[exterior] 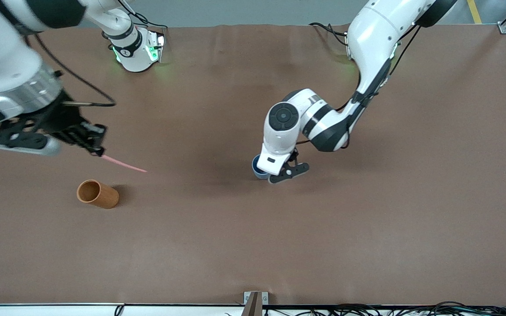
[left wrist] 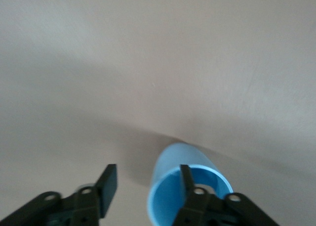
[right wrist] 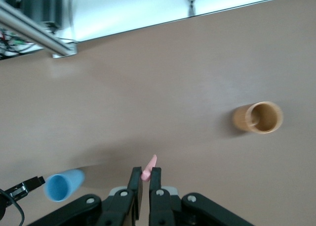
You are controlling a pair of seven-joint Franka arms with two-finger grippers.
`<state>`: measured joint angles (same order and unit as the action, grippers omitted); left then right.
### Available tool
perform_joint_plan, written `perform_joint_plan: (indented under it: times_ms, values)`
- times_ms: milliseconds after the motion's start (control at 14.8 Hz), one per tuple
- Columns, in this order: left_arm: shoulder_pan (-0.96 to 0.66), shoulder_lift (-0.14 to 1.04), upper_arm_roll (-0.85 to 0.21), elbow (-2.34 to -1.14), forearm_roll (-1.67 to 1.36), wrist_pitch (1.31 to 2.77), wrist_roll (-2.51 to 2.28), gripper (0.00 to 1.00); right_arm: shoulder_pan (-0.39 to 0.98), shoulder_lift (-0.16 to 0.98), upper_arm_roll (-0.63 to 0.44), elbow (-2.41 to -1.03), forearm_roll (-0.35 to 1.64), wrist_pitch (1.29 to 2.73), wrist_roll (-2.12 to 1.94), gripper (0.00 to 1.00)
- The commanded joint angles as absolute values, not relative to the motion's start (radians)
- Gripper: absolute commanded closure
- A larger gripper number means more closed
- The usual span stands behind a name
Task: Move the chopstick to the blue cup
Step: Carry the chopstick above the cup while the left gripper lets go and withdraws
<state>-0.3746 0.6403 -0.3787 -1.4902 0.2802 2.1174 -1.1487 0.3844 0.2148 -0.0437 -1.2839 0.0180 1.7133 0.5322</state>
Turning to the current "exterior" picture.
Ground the blue cup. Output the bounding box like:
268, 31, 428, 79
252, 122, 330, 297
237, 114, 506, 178
252, 154, 272, 180

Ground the pink straw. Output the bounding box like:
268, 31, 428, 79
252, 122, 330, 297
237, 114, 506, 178
101, 154, 148, 173

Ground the brown wooden cup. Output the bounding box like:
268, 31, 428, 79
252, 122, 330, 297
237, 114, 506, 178
76, 180, 120, 210

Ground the brown table cover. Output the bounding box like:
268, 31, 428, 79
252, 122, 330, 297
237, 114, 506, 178
0, 23, 506, 307

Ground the yellow floor tape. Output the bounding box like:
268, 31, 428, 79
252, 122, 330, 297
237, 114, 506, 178
467, 0, 483, 25

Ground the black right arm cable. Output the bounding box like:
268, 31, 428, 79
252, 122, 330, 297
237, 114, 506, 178
25, 33, 117, 108

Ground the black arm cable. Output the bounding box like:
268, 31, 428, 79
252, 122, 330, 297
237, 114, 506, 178
25, 33, 117, 108
336, 24, 421, 112

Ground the black right base cable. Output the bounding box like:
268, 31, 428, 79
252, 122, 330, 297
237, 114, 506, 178
117, 0, 168, 30

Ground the black base cable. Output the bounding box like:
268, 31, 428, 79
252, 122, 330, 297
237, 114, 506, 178
309, 22, 350, 45
117, 0, 168, 30

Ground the grey metal bracket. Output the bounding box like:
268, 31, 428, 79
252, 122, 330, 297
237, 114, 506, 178
243, 291, 269, 316

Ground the black left base cable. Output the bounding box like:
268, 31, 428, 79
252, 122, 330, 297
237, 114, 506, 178
309, 22, 350, 45

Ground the camera mount post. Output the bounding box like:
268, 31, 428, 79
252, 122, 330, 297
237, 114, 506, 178
241, 293, 262, 316

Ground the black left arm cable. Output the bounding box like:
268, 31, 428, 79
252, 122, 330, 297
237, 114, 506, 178
336, 24, 421, 112

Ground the white table edge rail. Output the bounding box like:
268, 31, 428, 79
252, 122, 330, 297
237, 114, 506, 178
0, 303, 245, 316

